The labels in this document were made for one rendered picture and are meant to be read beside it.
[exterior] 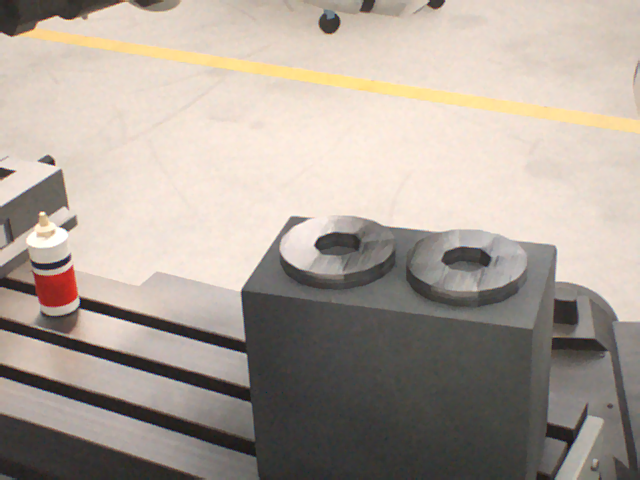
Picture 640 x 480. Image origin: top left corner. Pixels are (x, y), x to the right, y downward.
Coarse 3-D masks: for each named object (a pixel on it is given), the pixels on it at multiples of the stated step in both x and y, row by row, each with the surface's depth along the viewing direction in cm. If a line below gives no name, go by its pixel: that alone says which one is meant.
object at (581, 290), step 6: (558, 282) 178; (564, 282) 178; (576, 288) 177; (582, 288) 178; (588, 288) 179; (582, 294) 176; (588, 294) 177; (594, 294) 178; (594, 300) 176; (600, 300) 177; (600, 306) 176; (606, 306) 177; (612, 312) 178; (612, 318) 176
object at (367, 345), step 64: (320, 256) 90; (384, 256) 90; (448, 256) 90; (512, 256) 89; (256, 320) 90; (320, 320) 88; (384, 320) 86; (448, 320) 85; (512, 320) 84; (256, 384) 93; (320, 384) 91; (384, 384) 89; (448, 384) 87; (512, 384) 86; (256, 448) 97; (320, 448) 95; (384, 448) 92; (448, 448) 90; (512, 448) 89
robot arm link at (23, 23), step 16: (16, 0) 101; (32, 0) 102; (48, 0) 105; (64, 0) 106; (80, 0) 108; (96, 0) 109; (112, 0) 111; (0, 16) 104; (16, 16) 102; (32, 16) 102; (48, 16) 106; (64, 16) 111; (80, 16) 110; (0, 32) 105; (16, 32) 103
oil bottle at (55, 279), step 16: (48, 224) 118; (32, 240) 118; (48, 240) 117; (64, 240) 118; (32, 256) 118; (48, 256) 118; (64, 256) 119; (48, 272) 119; (64, 272) 119; (48, 288) 119; (64, 288) 120; (48, 304) 120; (64, 304) 121
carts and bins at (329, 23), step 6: (432, 0) 456; (438, 0) 457; (444, 0) 459; (432, 6) 457; (438, 6) 459; (324, 12) 439; (330, 12) 437; (324, 18) 437; (330, 18) 438; (336, 18) 440; (318, 24) 440; (324, 24) 439; (330, 24) 440; (336, 24) 441; (324, 30) 440; (330, 30) 441; (336, 30) 442
